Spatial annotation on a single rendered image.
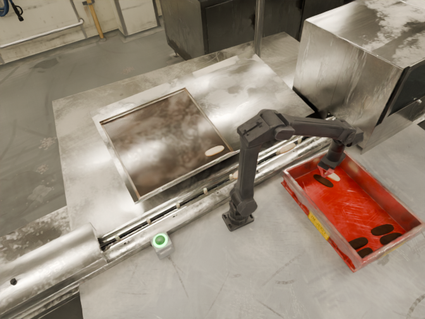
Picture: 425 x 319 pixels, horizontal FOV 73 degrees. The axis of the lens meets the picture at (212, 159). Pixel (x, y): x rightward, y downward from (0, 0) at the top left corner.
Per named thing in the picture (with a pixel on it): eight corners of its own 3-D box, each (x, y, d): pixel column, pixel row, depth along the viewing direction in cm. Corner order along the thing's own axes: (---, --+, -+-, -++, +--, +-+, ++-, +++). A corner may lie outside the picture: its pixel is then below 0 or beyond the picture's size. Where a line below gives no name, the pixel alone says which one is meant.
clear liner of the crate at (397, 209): (353, 276, 105) (362, 267, 98) (277, 181, 135) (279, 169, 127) (419, 237, 113) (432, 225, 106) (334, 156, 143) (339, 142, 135)
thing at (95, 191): (129, 307, 180) (74, 256, 118) (97, 176, 251) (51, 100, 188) (356, 196, 221) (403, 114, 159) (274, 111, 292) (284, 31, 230)
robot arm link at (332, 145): (330, 135, 113) (339, 144, 110) (344, 130, 115) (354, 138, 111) (326, 147, 118) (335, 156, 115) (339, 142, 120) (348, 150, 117)
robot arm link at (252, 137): (233, 116, 86) (248, 137, 80) (271, 104, 90) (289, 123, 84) (228, 199, 120) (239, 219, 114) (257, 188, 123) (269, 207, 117)
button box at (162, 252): (160, 264, 117) (154, 254, 108) (152, 249, 121) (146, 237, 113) (178, 254, 119) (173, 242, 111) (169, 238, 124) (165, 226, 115)
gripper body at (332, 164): (344, 156, 123) (350, 144, 117) (332, 171, 118) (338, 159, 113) (331, 149, 126) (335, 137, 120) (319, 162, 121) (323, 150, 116)
